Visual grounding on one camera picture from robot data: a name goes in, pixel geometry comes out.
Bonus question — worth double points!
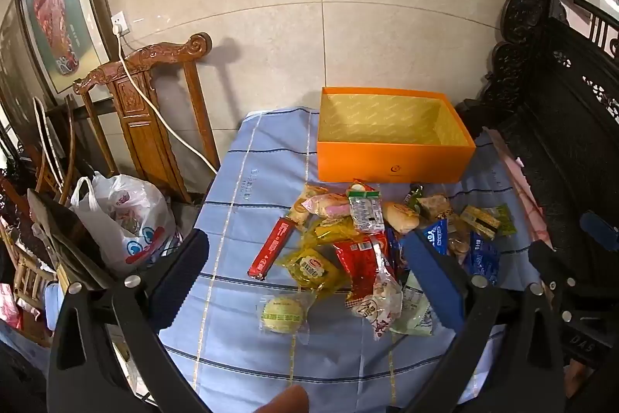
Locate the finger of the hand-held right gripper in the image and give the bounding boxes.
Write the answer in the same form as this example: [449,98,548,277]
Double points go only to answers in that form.
[528,240,564,293]
[579,211,619,250]

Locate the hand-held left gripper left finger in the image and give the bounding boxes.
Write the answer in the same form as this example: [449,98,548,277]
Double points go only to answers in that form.
[46,226,228,413]

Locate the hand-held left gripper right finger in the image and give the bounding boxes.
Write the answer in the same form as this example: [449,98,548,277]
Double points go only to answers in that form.
[387,230,568,413]

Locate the green white packet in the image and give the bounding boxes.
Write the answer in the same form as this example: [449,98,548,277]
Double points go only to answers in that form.
[389,270,433,337]

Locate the blue snack packet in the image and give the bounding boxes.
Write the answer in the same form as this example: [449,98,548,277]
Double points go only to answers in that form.
[468,238,501,287]
[420,218,450,255]

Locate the white bun packet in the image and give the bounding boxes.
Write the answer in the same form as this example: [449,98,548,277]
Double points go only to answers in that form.
[345,270,404,341]

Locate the yellow green packet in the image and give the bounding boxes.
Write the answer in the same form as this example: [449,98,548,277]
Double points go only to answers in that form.
[459,204,517,240]

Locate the bread bun packet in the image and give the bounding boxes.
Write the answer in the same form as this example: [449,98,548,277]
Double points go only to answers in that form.
[382,200,421,235]

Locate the red biscuit packet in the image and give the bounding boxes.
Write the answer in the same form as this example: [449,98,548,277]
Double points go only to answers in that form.
[333,235,390,302]

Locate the clear packet with white label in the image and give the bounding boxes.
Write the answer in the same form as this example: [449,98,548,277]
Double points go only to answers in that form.
[347,193,386,235]

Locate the yellow packet with red label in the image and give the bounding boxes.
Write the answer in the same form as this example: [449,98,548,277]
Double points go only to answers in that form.
[285,246,340,298]

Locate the pink packet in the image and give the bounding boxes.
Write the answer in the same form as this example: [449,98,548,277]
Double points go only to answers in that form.
[307,193,351,219]

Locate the orange cardboard box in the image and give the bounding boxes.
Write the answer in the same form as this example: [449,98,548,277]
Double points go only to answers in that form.
[316,86,477,184]

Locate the person's left hand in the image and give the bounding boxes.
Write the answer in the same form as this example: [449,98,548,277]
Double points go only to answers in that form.
[255,386,310,413]

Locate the dark blue packet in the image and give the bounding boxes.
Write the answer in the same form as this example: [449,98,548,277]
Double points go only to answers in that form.
[384,229,412,283]

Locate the white plastic bag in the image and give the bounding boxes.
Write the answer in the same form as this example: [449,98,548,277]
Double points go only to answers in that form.
[70,172,182,278]

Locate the blue striped tablecloth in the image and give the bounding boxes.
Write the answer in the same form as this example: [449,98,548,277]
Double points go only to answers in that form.
[159,106,547,413]

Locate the red long stick packet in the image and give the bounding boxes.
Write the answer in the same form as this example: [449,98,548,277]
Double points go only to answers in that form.
[248,216,297,282]

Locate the green round cake packet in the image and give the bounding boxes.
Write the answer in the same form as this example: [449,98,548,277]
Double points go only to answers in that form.
[256,290,313,343]

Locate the yellow transparent packet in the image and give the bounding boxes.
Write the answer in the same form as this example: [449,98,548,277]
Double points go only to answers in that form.
[302,217,361,249]

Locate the dark grey bag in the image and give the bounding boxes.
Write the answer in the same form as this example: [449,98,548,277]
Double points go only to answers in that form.
[26,188,117,293]

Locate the small red white packet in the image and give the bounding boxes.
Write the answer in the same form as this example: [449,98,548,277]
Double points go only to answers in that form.
[349,178,380,197]

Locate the dark carved wooden furniture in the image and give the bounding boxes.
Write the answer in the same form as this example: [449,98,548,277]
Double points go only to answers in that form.
[455,0,619,298]

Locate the bamboo chair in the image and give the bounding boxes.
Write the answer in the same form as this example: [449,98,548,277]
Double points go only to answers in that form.
[0,219,59,346]

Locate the wooden folding chair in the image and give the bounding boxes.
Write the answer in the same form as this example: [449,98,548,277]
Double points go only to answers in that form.
[31,96,80,206]

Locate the carved wooden chair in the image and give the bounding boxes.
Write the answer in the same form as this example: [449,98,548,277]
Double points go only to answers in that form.
[72,32,221,206]

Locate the framed red painting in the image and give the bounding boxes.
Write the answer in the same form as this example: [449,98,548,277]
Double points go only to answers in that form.
[14,0,121,97]

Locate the white power cable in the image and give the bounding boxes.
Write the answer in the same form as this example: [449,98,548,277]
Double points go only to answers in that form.
[116,23,218,174]

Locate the white wall socket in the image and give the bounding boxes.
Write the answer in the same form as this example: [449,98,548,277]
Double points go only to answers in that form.
[110,11,131,37]

